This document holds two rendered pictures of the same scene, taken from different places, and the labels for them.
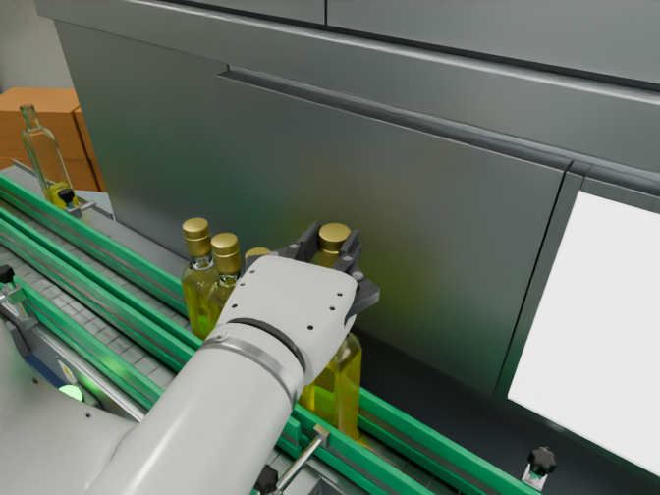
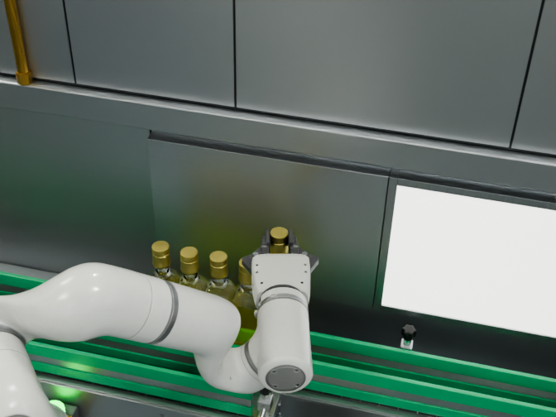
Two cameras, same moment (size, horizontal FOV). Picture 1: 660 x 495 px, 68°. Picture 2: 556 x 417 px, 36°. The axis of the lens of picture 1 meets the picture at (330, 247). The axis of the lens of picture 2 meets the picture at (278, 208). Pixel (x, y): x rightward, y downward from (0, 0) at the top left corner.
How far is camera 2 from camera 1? 1.07 m
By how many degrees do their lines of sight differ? 19
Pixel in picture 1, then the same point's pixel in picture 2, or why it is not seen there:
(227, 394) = (292, 313)
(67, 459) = (227, 361)
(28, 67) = not seen: outside the picture
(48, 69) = not seen: outside the picture
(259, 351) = (293, 295)
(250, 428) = (305, 323)
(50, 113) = not seen: outside the picture
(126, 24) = (50, 105)
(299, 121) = (221, 163)
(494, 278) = (362, 235)
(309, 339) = (304, 287)
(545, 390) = (401, 293)
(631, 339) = (436, 251)
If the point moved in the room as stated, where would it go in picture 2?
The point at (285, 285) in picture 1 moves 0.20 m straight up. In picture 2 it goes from (278, 266) to (280, 171)
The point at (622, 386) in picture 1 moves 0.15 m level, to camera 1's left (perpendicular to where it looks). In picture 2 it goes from (438, 277) to (371, 297)
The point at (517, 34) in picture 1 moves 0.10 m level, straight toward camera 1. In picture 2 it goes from (352, 115) to (360, 146)
